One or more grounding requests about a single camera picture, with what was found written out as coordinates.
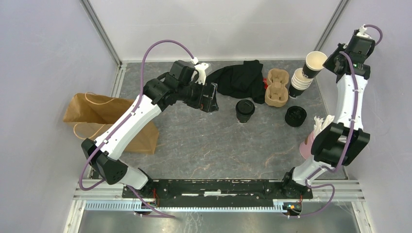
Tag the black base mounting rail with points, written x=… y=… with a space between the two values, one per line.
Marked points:
x=221 y=193

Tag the black cup lid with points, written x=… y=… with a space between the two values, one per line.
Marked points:
x=245 y=107

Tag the stack of black lids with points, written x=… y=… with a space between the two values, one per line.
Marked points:
x=295 y=116

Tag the black cloth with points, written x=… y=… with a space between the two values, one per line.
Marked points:
x=240 y=81

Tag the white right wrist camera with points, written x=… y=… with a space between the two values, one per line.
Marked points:
x=361 y=32

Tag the stack of white paper cups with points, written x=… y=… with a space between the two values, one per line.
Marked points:
x=299 y=83

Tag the pink straw holder cup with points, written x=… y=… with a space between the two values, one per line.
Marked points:
x=306 y=145

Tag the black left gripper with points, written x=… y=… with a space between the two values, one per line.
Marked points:
x=209 y=105

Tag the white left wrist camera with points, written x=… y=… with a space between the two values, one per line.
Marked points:
x=202 y=69

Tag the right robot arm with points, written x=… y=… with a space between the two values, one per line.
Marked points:
x=344 y=138

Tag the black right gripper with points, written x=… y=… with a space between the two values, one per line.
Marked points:
x=328 y=64

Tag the brown paper bag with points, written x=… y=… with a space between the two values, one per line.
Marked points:
x=90 y=115

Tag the brown cardboard cup carrier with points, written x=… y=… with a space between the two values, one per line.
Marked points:
x=276 y=93

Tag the red small object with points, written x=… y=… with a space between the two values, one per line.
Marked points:
x=265 y=83

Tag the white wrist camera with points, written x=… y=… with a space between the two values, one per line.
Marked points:
x=202 y=69
x=361 y=32

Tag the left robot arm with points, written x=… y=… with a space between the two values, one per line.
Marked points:
x=184 y=82

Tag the black paper coffee cup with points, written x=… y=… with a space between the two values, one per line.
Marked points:
x=243 y=117
x=313 y=64

